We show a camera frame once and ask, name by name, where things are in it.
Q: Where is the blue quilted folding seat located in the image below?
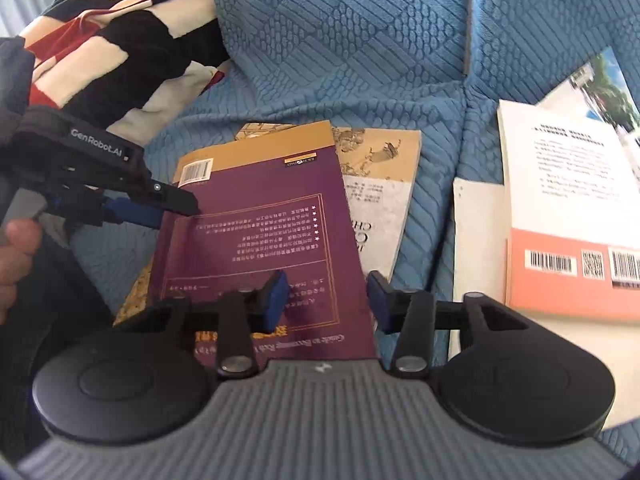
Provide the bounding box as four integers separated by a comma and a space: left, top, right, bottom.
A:
70, 0, 472, 361
430, 0, 640, 466

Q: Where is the person's left hand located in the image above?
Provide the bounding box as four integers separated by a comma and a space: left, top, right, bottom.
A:
0, 218, 46, 324

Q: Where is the orange and white book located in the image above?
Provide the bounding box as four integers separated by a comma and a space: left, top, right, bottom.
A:
496, 98, 640, 322

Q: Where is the striped fleece blanket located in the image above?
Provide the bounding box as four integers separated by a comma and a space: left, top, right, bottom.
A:
25, 0, 234, 149

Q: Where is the photo cover notebook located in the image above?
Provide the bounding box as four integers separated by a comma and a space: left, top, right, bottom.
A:
617, 120, 640, 184
537, 45, 640, 134

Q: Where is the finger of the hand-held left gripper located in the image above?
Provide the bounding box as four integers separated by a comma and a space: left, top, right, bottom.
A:
141, 178, 202, 219
52, 195, 167, 230

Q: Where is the purple book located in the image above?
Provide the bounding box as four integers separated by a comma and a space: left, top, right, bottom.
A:
148, 119, 380, 362

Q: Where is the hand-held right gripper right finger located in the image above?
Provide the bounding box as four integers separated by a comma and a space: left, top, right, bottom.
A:
366, 270, 532, 379

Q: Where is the painting cover book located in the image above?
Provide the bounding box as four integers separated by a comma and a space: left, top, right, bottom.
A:
112, 120, 423, 329

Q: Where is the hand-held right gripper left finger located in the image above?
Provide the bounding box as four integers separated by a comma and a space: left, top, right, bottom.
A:
116, 270, 291, 379

